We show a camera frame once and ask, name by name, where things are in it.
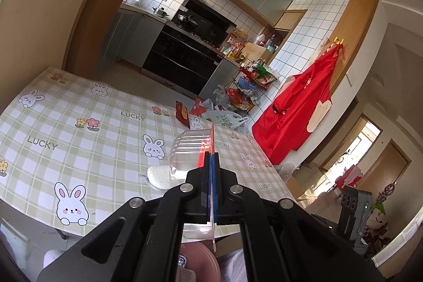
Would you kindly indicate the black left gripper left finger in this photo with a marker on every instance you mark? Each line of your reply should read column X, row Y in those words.
column 197, row 210

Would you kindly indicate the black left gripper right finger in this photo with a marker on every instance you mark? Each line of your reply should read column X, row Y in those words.
column 227, row 208

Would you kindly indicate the clear plastic tray red label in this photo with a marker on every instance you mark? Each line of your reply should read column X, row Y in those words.
column 187, row 153

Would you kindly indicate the brown trash bin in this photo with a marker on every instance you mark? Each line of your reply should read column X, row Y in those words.
column 201, row 261

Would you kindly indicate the white sponge insole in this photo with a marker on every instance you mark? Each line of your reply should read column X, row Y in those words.
column 163, row 177

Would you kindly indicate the white plastic bag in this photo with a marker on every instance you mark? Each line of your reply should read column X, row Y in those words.
column 225, row 118

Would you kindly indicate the dark red snack packet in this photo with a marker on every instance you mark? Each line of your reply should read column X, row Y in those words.
column 182, row 114

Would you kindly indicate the red apron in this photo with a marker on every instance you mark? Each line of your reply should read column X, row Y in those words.
column 296, row 112

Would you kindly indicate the checked bunny tablecloth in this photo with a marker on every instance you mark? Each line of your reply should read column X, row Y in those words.
column 74, row 150

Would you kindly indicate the black oven range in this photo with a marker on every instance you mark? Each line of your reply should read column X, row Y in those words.
column 187, row 56

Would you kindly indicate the cardboard box on counter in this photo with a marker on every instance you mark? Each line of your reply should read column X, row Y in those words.
column 255, row 52

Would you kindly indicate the wire storage rack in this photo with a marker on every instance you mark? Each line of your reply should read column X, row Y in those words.
column 248, row 85

